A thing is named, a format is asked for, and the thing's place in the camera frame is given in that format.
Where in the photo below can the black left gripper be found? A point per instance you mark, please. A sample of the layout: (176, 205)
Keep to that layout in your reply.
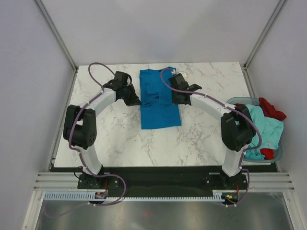
(134, 100)

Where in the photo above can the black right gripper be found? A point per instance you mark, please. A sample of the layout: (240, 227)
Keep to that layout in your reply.
(174, 100)

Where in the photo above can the blue t shirt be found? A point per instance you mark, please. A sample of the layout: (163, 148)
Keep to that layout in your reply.
(157, 109)

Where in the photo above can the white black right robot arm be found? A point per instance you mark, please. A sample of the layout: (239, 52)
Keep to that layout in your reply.
(237, 127)

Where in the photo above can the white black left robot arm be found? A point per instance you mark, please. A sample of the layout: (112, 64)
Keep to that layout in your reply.
(80, 129)

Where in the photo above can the red t shirt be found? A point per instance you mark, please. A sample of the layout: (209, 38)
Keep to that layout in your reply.
(271, 109)

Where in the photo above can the teal t shirt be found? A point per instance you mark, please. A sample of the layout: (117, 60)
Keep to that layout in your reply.
(270, 129)

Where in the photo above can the translucent blue plastic basket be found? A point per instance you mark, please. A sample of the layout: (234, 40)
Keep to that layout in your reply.
(275, 155)

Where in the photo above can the aluminium left corner post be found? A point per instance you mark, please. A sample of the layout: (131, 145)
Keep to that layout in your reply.
(52, 27)

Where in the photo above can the aluminium corner post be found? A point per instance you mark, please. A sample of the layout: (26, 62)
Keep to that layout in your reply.
(52, 27)
(265, 31)

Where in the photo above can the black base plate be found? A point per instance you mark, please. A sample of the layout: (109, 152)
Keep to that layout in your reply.
(164, 191)

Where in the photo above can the white slotted cable duct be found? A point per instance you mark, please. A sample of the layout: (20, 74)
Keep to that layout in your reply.
(96, 197)

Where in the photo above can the aluminium right corner post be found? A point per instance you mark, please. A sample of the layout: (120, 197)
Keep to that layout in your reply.
(265, 31)

